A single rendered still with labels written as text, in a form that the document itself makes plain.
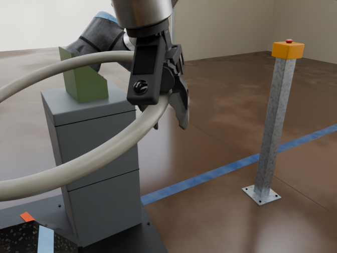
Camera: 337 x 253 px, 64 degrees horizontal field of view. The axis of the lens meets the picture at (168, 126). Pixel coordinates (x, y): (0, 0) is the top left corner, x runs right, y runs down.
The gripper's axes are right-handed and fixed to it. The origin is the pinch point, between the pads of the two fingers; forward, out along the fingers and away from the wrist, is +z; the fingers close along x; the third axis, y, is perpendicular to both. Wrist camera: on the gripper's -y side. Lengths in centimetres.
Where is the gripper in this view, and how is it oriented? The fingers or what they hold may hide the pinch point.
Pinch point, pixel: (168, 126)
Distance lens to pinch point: 53.8
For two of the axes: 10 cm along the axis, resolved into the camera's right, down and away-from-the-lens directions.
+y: 2.6, -6.2, 7.4
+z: 2.1, 7.8, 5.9
